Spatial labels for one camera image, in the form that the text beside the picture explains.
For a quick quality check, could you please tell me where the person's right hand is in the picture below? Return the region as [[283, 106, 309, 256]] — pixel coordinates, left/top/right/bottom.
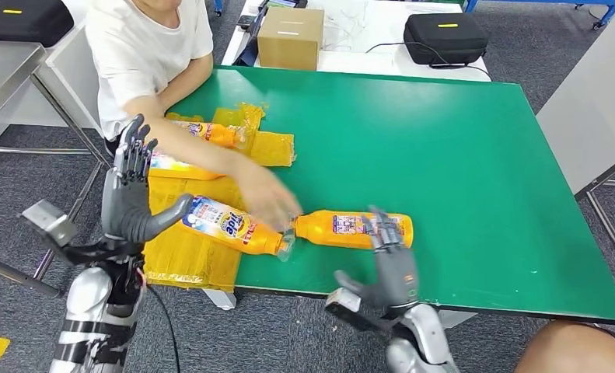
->
[[232, 156, 304, 234]]

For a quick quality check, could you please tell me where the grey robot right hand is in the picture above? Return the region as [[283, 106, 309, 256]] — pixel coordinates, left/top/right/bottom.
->
[[334, 205, 421, 316]]

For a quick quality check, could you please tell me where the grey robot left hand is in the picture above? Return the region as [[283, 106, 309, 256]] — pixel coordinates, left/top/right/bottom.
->
[[100, 113, 194, 244]]

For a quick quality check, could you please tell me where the orange detergent bottle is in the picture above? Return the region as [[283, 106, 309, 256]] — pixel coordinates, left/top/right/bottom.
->
[[149, 150, 223, 182], [170, 120, 247, 152], [292, 210, 414, 251], [181, 195, 295, 263]]

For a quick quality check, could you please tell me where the yellow taped sheet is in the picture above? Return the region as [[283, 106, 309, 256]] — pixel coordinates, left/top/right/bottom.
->
[[142, 103, 296, 294]]

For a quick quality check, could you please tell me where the green top table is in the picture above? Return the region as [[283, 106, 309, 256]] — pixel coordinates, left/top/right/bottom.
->
[[166, 65, 615, 330]]

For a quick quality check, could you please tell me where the dark blue folder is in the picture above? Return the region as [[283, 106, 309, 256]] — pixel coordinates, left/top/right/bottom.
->
[[233, 0, 268, 68]]

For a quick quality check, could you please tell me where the brown cardboard box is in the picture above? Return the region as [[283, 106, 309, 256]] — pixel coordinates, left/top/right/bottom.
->
[[257, 6, 325, 71]]

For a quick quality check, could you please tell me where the person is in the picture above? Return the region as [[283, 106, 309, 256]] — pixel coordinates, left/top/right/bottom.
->
[[84, 0, 304, 234]]

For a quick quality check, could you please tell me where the white table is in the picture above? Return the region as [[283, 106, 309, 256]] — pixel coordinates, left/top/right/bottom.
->
[[220, 0, 492, 82]]

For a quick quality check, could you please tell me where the person's knee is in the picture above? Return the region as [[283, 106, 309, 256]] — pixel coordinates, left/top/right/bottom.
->
[[512, 319, 615, 373]]

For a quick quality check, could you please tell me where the black zip case yellow tag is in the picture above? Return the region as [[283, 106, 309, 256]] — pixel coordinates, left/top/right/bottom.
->
[[0, 0, 75, 48], [403, 12, 490, 66]]

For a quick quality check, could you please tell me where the pale grey table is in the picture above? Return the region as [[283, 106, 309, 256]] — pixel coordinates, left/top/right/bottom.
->
[[536, 9, 615, 289]]

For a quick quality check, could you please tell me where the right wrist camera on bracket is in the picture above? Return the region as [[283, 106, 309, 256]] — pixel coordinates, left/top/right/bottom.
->
[[325, 287, 393, 335]]

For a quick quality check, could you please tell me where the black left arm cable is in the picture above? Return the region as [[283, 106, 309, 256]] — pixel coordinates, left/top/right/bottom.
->
[[146, 284, 183, 373]]

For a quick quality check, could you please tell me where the thin black cable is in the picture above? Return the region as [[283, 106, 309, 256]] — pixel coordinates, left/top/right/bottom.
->
[[365, 40, 492, 82]]

